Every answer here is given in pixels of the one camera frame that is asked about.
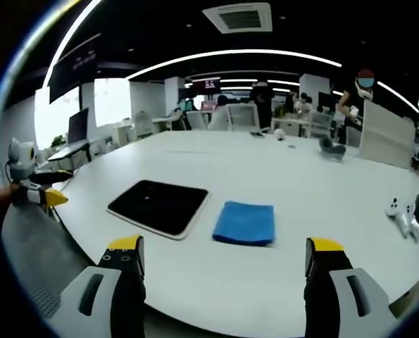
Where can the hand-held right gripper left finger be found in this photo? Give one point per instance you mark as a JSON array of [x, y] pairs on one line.
[[101, 281]]

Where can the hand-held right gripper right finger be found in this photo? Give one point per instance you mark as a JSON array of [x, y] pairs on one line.
[[339, 281]]

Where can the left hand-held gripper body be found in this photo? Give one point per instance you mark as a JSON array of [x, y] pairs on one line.
[[20, 158]]

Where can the black tray white rim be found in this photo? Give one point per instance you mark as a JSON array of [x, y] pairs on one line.
[[160, 207]]

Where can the blue cleaning cloth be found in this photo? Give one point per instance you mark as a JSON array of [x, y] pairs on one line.
[[246, 223]]

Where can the silver wrapped objects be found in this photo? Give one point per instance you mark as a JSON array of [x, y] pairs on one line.
[[411, 225]]

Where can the person's left hand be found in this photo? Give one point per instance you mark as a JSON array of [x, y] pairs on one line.
[[6, 193]]

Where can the grey mesh office chair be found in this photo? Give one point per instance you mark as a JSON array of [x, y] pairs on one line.
[[36, 253]]

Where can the dark computer monitor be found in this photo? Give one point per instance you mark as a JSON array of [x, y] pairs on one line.
[[78, 125]]

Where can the white game controller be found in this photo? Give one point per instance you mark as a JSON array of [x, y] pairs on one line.
[[397, 207]]

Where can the hanging black display screen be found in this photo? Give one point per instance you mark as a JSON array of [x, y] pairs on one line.
[[75, 67]]

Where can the curved ceiling light strip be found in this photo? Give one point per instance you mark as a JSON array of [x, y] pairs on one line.
[[230, 53], [66, 38]]

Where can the grey curved object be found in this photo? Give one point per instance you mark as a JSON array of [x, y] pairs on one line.
[[332, 149]]

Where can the white upright panel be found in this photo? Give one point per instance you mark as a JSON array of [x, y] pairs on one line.
[[387, 135]]

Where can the small white round object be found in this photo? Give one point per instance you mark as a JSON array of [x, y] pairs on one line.
[[279, 134]]

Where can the flat dark device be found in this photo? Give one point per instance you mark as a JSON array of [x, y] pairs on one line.
[[257, 134]]

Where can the white mesh office chair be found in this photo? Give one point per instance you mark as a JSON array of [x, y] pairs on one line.
[[243, 116]]

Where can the ceiling air conditioner vent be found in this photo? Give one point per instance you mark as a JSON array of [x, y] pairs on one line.
[[238, 17]]

